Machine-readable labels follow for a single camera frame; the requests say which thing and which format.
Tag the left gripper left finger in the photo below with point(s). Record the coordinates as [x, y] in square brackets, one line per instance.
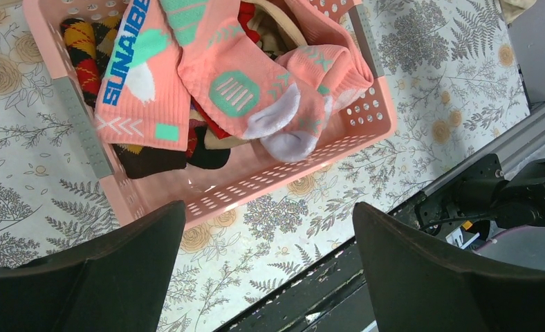
[115, 282]

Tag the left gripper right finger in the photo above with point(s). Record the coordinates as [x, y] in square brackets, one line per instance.
[417, 282]

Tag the pink plastic basket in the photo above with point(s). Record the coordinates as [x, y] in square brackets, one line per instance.
[250, 172]

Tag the pink sock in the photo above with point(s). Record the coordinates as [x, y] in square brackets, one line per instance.
[168, 54]
[330, 73]

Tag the black red yellow argyle sock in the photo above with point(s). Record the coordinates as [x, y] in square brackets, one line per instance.
[80, 44]

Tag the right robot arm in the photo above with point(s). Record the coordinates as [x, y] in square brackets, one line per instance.
[510, 203]

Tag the floral table mat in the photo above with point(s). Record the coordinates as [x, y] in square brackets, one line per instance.
[452, 76]

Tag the beige crumpled cloth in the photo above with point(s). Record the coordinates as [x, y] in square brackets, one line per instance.
[512, 9]

